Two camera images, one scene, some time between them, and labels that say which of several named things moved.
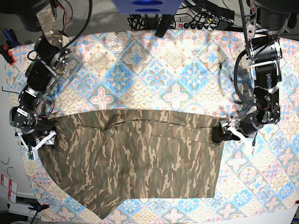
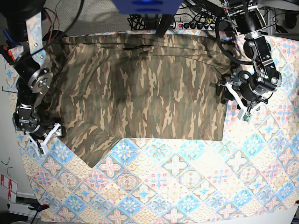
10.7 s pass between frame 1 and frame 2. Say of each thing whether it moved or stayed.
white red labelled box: stayed
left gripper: moved
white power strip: stayed
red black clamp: stayed
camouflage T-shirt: moved
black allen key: stayed
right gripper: moved
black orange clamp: stayed
